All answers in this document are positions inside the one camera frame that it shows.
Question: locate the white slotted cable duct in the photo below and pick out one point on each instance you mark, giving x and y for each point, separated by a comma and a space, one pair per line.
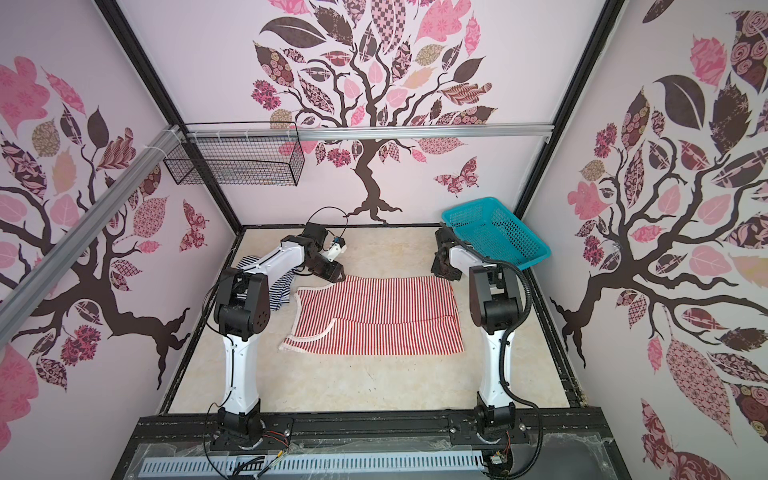
333, 465

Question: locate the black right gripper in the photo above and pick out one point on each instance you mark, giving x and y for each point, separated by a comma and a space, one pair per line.
437, 269

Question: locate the teal plastic basket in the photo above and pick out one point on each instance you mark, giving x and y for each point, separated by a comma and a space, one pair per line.
491, 229

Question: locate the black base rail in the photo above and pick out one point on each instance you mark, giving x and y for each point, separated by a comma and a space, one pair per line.
458, 427

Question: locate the black corner frame post left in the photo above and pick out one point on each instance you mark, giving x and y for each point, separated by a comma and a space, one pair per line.
123, 32

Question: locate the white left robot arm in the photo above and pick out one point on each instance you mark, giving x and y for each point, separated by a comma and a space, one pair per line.
242, 311

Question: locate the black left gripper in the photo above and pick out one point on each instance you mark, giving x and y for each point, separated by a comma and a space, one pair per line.
332, 271

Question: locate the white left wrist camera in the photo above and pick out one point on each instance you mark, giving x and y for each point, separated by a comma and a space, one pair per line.
336, 249

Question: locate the black wire mesh basket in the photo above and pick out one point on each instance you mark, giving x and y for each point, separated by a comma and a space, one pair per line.
258, 153

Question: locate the black corner frame post right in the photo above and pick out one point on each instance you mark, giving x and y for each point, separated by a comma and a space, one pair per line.
606, 22

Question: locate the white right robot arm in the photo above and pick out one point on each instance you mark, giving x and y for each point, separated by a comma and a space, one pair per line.
499, 303

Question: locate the black corner frame post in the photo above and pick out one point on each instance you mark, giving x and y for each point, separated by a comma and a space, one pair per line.
606, 22
123, 32

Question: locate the aluminium rail left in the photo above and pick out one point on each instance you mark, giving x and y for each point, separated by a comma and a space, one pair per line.
19, 305

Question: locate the aluminium rail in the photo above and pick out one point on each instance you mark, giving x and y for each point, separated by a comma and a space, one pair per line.
19, 305
384, 132

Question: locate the red white striped tank top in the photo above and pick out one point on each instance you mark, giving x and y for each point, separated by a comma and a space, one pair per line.
416, 316

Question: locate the aluminium rail back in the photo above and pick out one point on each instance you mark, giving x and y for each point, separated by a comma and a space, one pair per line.
384, 132

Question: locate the blue white striped tank top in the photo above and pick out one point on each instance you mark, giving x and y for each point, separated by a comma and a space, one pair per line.
280, 289

